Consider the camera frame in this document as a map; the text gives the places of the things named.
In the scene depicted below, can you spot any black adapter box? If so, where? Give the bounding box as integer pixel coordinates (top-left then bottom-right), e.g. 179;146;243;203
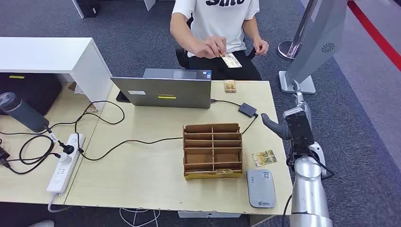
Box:
238;103;258;118

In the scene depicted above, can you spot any black plug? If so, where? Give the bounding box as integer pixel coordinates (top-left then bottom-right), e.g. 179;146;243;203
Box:
58;141;76;156

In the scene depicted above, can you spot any person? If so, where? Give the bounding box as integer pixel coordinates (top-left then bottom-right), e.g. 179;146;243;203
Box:
170;0;270;81

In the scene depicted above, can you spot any looped black cable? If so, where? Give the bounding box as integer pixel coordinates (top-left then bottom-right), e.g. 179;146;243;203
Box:
0;100;125;154

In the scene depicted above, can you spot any white rounded object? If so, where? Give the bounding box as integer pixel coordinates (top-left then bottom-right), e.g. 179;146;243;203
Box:
28;220;55;227

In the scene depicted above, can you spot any person's left hand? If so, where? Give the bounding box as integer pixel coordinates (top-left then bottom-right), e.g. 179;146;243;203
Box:
253;37;270;57

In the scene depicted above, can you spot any person's right hand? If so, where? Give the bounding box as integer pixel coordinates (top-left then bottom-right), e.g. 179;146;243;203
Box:
191;35;228;60

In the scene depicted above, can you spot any black cabinet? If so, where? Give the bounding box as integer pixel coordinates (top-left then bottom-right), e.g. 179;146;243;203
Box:
72;0;102;19

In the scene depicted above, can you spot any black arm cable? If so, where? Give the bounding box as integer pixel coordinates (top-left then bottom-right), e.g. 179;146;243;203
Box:
308;148;335;181

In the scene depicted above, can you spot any black phone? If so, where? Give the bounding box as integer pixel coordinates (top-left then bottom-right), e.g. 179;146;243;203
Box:
116;91;131;104

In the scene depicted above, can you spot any white cable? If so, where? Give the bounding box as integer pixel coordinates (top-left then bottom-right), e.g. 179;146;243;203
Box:
119;208;161;227

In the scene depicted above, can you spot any chrome stanchion post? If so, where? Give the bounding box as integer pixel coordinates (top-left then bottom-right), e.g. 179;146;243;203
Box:
277;0;319;61

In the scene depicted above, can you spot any black charger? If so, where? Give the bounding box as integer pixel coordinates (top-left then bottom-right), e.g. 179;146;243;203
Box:
0;145;11;168

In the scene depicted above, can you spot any white power strip cord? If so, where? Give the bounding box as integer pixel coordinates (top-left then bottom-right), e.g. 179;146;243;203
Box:
47;193;74;214

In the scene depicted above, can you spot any coiled black cable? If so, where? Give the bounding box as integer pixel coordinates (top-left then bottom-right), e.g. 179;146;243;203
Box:
0;134;62;175

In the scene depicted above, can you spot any grey kiosk stand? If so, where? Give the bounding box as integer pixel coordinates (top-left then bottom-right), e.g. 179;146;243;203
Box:
278;0;349;95

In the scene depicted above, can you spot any dark grey bottle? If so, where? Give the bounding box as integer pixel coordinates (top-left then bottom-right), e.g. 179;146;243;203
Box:
0;91;50;133

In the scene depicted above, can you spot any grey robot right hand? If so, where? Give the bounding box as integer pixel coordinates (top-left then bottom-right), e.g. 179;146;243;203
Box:
261;79;313;140

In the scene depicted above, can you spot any grey laptop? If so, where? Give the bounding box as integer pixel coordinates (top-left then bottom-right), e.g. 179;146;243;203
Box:
110;68;212;110

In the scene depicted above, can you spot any wooden card organizer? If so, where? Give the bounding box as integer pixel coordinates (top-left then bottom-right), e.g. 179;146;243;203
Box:
183;122;244;181

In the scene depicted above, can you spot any short black cable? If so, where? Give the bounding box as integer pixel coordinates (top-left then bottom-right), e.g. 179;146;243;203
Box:
210;98;242;108

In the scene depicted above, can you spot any white power strip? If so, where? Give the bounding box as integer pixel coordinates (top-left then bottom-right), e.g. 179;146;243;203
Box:
46;133;86;196

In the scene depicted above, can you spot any black bag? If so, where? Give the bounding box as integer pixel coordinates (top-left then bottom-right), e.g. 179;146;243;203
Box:
0;73;62;116

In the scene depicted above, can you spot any grey card reader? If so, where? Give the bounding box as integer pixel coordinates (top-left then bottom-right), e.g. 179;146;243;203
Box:
246;169;277;209

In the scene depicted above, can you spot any long black cable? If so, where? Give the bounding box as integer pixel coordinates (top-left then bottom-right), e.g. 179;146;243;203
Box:
77;114;260;162

